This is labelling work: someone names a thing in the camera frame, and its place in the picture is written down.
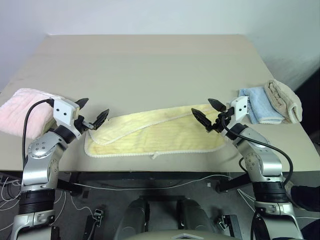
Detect pale yellow towel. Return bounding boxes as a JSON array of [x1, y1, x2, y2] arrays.
[[83, 104, 227, 161]]

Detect black table frame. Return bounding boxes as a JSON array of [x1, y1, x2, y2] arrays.
[[0, 170, 320, 198]]

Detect tangled white floor cable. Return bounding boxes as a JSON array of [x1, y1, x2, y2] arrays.
[[0, 174, 25, 210]]

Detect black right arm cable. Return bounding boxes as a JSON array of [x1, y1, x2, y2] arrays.
[[220, 116, 294, 191]]

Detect dark grey rounded shape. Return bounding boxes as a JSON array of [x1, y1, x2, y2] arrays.
[[176, 196, 216, 240], [119, 196, 151, 240]]

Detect beige curved panel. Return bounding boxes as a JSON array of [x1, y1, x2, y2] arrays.
[[128, 230, 227, 240]]

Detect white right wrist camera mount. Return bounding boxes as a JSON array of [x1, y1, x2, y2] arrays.
[[226, 96, 251, 123]]

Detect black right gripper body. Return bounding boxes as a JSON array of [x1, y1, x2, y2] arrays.
[[205, 106, 236, 134]]

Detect folded beige towel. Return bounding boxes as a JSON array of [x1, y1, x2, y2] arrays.
[[264, 78, 303, 125]]

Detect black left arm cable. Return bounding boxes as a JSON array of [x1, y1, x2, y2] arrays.
[[21, 98, 55, 181]]

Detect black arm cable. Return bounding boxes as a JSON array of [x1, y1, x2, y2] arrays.
[[220, 116, 294, 191], [21, 98, 55, 181]]

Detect black floor bracket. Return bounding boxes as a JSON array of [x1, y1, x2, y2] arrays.
[[83, 204, 107, 237], [215, 212, 240, 237]]

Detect long white floor cable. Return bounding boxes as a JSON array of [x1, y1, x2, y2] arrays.
[[72, 174, 232, 191]]

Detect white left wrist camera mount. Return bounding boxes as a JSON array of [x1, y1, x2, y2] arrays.
[[51, 97, 82, 140]]

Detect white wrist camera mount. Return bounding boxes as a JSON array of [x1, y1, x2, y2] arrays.
[[51, 97, 82, 140], [226, 96, 251, 123]]

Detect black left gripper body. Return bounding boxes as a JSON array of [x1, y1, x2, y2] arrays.
[[74, 114, 95, 131]]

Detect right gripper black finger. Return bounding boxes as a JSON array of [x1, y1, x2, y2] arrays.
[[207, 98, 228, 113], [190, 108, 215, 130]]

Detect folded light blue towel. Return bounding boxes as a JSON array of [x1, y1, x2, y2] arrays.
[[237, 86, 286, 125]]

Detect pink towel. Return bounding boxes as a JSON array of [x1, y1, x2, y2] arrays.
[[0, 87, 68, 140]]

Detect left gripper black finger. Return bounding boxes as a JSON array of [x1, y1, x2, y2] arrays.
[[75, 97, 89, 110], [89, 108, 110, 131]]

